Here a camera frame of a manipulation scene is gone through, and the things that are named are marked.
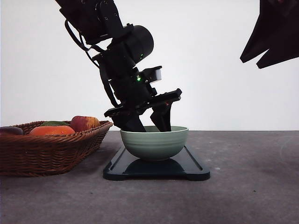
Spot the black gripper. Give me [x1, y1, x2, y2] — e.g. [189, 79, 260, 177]
[240, 0, 299, 69]
[103, 67, 182, 132]

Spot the red yellow apple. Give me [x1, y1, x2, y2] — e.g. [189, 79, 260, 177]
[71, 116, 100, 132]

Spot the brown wicker basket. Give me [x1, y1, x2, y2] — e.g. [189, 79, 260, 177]
[0, 120, 113, 177]

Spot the orange fruit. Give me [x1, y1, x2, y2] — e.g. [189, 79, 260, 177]
[30, 126, 75, 136]

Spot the dark rectangular tray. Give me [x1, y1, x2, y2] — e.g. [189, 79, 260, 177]
[103, 145, 210, 181]

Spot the green ceramic bowl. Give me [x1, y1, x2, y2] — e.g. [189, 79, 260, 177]
[120, 126, 189, 161]

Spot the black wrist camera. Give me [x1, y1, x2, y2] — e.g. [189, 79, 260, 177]
[140, 66, 162, 83]

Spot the green fruit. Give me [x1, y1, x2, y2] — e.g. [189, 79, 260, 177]
[41, 121, 69, 126]

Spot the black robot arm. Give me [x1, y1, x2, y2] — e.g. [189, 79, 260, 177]
[56, 0, 182, 132]

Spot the dark purple fruit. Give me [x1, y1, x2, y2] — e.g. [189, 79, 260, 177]
[0, 126, 23, 136]

